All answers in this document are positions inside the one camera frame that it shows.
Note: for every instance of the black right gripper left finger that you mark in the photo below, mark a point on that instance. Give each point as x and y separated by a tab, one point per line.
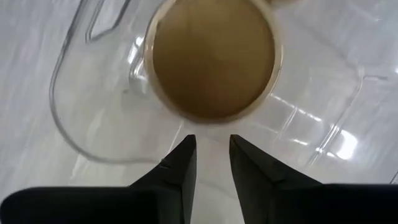
140	205

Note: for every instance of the tan-lid furikake seasoning jar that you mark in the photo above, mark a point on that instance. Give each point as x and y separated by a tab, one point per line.
214	59

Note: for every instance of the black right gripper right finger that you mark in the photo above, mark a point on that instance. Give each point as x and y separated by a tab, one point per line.
280	202

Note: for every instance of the clear plastic bin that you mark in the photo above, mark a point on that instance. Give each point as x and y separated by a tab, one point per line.
93	93

